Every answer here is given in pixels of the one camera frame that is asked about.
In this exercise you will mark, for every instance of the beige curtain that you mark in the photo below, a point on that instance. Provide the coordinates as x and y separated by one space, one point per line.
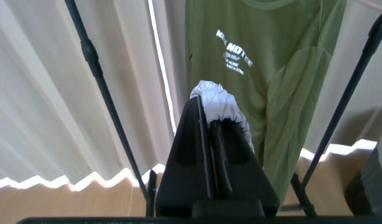
38 93

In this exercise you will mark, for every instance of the black clothes rack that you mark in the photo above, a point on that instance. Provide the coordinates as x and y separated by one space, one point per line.
91 59

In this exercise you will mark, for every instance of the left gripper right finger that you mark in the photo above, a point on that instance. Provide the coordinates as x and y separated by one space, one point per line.
247 183

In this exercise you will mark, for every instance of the pink clothes hanger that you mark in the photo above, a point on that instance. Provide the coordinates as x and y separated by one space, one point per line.
374 6

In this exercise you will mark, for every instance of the pale grey garment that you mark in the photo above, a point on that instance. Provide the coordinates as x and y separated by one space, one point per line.
219 102

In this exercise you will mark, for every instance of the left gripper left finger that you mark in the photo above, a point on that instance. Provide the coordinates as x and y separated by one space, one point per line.
181 180

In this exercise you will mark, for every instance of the green printed shirt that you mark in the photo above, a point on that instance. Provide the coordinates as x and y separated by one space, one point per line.
272 93

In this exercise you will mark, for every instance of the white laundry basket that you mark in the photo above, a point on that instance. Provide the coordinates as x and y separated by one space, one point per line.
371 189

